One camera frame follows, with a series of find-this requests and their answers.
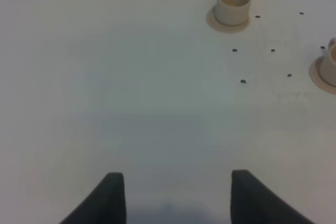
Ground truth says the beige saucer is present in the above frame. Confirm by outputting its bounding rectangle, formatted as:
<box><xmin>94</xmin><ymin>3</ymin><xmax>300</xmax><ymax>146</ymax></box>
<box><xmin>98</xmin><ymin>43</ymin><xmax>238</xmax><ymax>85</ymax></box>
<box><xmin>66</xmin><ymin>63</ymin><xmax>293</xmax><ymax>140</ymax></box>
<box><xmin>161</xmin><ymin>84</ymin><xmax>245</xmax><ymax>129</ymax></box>
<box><xmin>206</xmin><ymin>7</ymin><xmax>250</xmax><ymax>33</ymax></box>
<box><xmin>309</xmin><ymin>56</ymin><xmax>335</xmax><ymax>95</ymax></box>

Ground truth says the beige far saucer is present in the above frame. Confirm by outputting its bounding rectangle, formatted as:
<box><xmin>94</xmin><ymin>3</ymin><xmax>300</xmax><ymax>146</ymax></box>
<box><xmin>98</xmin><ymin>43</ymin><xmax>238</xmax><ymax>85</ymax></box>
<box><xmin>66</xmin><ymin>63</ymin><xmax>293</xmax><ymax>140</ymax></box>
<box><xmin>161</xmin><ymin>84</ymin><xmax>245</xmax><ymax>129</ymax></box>
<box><xmin>206</xmin><ymin>7</ymin><xmax>250</xmax><ymax>33</ymax></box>

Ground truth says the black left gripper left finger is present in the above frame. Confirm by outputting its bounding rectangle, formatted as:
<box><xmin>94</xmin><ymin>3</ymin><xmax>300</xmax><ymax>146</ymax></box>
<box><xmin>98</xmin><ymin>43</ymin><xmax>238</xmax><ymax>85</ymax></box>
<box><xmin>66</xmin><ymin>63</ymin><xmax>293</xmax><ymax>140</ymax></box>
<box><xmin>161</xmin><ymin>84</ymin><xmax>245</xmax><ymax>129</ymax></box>
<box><xmin>62</xmin><ymin>173</ymin><xmax>127</xmax><ymax>224</ymax></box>

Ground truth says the beige near saucer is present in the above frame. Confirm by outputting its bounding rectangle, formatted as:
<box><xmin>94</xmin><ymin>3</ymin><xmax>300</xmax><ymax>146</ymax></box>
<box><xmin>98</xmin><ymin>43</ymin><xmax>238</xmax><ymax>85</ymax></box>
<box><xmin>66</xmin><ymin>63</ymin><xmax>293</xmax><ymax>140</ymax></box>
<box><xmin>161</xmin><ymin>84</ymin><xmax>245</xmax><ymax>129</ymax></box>
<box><xmin>309</xmin><ymin>56</ymin><xmax>335</xmax><ymax>95</ymax></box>

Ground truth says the beige near teacup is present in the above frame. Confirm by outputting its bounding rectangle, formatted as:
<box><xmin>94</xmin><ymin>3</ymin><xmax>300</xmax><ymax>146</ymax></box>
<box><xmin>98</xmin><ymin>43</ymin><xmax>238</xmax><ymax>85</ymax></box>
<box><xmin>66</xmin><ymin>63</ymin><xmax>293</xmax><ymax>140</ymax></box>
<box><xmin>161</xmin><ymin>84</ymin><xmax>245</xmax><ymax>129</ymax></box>
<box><xmin>320</xmin><ymin>38</ymin><xmax>335</xmax><ymax>87</ymax></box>

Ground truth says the beige teacup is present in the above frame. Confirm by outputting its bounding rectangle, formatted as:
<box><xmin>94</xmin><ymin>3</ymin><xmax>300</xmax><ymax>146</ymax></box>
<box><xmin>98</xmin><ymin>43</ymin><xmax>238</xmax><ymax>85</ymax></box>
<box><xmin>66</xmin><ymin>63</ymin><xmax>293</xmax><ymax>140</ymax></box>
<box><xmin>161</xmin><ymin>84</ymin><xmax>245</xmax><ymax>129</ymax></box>
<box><xmin>215</xmin><ymin>0</ymin><xmax>251</xmax><ymax>25</ymax></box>
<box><xmin>320</xmin><ymin>38</ymin><xmax>335</xmax><ymax>87</ymax></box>

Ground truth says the beige far teacup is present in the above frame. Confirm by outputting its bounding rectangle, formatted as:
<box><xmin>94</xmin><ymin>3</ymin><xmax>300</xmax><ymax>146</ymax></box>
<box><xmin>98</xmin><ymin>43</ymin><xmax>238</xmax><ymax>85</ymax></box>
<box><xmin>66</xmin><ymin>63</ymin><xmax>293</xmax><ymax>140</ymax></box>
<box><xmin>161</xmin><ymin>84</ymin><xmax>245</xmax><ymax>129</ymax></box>
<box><xmin>215</xmin><ymin>0</ymin><xmax>251</xmax><ymax>25</ymax></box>

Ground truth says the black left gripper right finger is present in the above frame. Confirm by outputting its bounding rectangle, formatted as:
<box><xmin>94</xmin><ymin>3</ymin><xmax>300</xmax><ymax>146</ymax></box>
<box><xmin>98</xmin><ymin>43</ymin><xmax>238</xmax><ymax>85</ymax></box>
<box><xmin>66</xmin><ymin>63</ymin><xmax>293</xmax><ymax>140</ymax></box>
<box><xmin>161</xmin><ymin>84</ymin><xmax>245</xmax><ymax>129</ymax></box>
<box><xmin>230</xmin><ymin>170</ymin><xmax>312</xmax><ymax>224</ymax></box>

